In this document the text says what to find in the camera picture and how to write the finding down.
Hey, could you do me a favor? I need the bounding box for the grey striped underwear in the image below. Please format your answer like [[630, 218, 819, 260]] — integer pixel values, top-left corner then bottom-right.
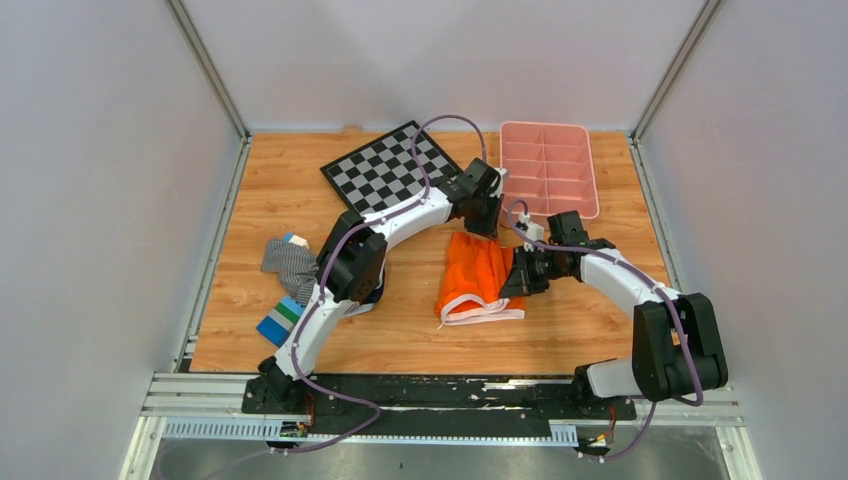
[[260, 237, 318, 307]]

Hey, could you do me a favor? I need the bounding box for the pink compartment tray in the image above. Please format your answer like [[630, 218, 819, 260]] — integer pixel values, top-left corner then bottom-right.
[[499, 121, 600, 224]]

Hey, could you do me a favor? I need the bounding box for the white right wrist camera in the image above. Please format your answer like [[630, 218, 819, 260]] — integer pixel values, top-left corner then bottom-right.
[[513, 212, 545, 252]]

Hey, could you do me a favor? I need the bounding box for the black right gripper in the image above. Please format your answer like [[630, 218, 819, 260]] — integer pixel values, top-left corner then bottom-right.
[[499, 245, 568, 300]]

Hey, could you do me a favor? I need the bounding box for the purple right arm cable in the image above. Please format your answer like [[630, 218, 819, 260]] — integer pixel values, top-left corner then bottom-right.
[[506, 199, 706, 462]]

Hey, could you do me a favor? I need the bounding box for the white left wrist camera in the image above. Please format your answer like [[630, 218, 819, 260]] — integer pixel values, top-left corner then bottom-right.
[[488, 167, 509, 198]]

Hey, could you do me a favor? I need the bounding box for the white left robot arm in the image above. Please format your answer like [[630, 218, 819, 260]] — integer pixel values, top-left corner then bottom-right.
[[242, 159, 508, 413]]

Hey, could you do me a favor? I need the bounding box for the white slotted cable duct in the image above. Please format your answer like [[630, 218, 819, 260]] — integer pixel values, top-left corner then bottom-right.
[[160, 417, 579, 447]]

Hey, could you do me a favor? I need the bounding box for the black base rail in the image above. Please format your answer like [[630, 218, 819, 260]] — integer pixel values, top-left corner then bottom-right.
[[241, 374, 636, 435]]

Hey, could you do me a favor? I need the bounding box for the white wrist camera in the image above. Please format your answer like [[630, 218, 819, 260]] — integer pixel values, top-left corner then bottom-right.
[[513, 212, 545, 252], [488, 167, 509, 198]]

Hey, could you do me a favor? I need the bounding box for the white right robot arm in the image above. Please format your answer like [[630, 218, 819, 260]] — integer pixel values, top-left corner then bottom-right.
[[500, 211, 729, 418]]

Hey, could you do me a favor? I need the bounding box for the black white checkerboard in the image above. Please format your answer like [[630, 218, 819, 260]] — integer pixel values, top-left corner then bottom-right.
[[320, 121, 460, 215]]

